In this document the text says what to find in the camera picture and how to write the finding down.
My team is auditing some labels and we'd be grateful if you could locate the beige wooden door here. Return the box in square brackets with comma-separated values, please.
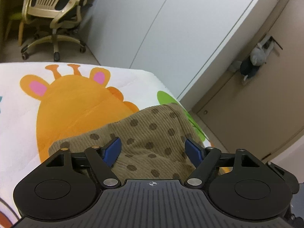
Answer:
[192, 0, 304, 162]

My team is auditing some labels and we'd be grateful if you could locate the brown polka-dot sweater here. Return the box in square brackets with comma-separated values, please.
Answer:
[49, 103, 204, 181]

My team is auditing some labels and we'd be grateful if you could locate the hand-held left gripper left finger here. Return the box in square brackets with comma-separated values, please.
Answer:
[45, 136, 122, 189]

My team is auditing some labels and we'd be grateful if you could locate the grey hanging plush toy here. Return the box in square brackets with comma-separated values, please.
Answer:
[239, 36, 283, 85]

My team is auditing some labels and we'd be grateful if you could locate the white wardrobe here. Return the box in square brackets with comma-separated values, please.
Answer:
[91, 0, 298, 103]

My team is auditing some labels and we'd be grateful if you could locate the green stool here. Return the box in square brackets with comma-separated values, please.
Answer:
[4, 11, 25, 46]

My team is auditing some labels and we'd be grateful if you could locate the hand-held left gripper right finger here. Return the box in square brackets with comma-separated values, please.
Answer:
[184, 138, 264, 190]

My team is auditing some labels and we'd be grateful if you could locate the beige office chair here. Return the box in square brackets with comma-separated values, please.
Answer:
[18, 0, 97, 62]

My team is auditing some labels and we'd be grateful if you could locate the printed cartoon animal blanket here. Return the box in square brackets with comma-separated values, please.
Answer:
[0, 62, 215, 228]

